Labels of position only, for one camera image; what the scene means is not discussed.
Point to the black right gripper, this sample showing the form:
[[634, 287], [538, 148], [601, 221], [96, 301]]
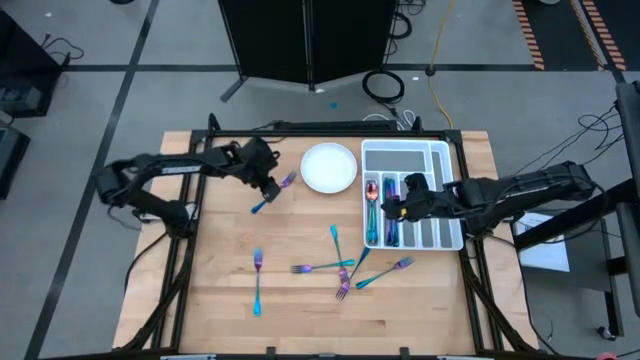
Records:
[[420, 202]]

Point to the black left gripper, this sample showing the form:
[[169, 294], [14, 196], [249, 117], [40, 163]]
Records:
[[255, 160]]

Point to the iridescent rainbow knife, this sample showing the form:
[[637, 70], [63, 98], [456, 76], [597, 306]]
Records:
[[393, 240], [389, 225], [389, 182], [391, 187], [390, 235]]

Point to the iridescent rainbow fork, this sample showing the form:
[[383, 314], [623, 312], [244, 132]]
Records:
[[290, 178], [334, 232], [258, 257], [300, 269], [364, 254]]

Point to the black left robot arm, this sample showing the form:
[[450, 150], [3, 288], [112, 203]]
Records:
[[145, 162]]

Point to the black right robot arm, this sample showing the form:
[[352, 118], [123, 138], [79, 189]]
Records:
[[525, 190]]

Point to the white round plate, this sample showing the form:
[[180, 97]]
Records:
[[325, 165]]

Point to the white cutlery tray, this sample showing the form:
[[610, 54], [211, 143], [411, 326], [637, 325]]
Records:
[[445, 160]]

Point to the black power strip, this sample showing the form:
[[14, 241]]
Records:
[[335, 125]]

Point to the grey control box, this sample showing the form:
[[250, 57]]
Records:
[[150, 216]]

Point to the black folding room divider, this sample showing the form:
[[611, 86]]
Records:
[[270, 40]]

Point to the white paper sheet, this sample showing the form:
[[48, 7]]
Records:
[[545, 250]]

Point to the black mat orange striped edge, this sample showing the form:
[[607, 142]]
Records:
[[555, 30]]

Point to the black metal stand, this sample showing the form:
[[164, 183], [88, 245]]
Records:
[[627, 150]]

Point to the black box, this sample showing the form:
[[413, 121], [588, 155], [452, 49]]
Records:
[[12, 160]]

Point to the black cabinet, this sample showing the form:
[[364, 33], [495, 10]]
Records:
[[20, 60]]

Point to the white table-level camera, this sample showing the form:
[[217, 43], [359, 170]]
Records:
[[326, 357]]

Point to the white metal bracket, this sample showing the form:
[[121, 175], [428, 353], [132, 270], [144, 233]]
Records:
[[465, 357], [187, 357]]

